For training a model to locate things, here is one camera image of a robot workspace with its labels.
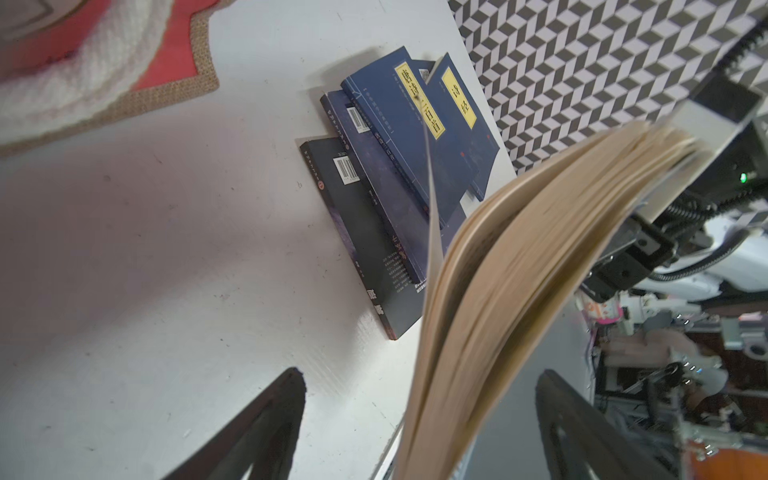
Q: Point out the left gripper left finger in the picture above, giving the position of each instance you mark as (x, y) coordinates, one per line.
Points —
(259, 442)

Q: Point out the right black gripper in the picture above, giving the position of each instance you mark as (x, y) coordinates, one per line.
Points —
(643, 257)

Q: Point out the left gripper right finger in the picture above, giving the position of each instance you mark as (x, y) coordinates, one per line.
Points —
(578, 440)

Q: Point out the purple blue barcode book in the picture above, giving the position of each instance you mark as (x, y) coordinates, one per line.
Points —
(384, 192)

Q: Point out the red burlap canvas bag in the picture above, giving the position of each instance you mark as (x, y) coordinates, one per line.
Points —
(68, 67)

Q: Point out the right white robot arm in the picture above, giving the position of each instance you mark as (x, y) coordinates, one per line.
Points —
(738, 258)

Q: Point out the operator hand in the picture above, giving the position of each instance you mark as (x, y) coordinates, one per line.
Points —
(647, 349)

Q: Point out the dark blue bottom book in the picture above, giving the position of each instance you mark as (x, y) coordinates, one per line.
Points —
(390, 289)

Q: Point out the blue book far right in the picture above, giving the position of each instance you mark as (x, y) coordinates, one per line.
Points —
(467, 135)

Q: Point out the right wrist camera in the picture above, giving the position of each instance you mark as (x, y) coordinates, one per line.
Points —
(717, 112)

